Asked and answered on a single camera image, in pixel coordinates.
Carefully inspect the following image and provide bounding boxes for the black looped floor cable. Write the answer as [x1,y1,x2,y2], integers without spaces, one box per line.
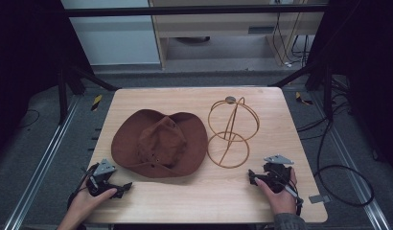
[295,119,376,208]

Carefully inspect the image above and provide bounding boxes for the person's right hand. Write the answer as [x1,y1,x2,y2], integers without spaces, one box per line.
[254,167,298,217]

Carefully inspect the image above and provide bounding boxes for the hanging desk cables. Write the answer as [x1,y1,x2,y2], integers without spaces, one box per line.
[271,0,312,69]

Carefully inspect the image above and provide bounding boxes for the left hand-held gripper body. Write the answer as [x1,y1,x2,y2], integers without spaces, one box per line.
[85,158,123,197]

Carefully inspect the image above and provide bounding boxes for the person's left hand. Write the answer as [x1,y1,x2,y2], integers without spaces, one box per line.
[67,177,118,222]

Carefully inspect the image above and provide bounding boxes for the white cabinet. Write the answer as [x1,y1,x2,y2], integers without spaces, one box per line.
[60,0,162,66]

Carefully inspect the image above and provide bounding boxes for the grey tape piece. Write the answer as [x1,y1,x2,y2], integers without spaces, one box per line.
[308,194,332,205]

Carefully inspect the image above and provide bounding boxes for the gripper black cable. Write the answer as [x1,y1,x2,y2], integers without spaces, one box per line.
[267,168,305,217]
[66,162,101,211]

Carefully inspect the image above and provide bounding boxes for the brown wide-brim hat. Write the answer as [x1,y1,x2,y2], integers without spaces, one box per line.
[110,108,209,179]

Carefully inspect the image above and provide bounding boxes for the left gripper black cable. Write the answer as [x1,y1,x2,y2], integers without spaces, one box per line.
[66,162,101,211]

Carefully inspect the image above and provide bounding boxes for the aluminium floor rail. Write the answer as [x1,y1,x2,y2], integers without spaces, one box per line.
[309,91,392,230]
[2,94,81,230]

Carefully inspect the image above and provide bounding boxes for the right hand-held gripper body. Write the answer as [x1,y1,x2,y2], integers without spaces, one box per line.
[261,154,295,195]

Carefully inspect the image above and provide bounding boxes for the black horizontal frame bar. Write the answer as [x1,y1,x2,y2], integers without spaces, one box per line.
[63,4,328,18]

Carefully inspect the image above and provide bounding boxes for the gold wire hat stand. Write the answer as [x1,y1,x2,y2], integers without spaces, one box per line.
[206,96,261,170]

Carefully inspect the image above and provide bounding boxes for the thin black floor cable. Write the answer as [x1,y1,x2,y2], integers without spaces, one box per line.
[17,108,41,129]

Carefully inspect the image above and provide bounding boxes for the wooden desk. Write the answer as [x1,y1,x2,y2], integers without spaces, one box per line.
[148,0,330,70]

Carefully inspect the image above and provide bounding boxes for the black metal stand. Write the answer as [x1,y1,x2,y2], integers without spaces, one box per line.
[56,60,121,127]
[268,60,335,123]

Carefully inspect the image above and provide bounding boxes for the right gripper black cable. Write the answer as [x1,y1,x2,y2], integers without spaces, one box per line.
[267,168,305,217]

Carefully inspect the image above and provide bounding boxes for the yellow black floor tape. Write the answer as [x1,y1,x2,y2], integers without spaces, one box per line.
[294,91,314,106]
[90,94,104,112]

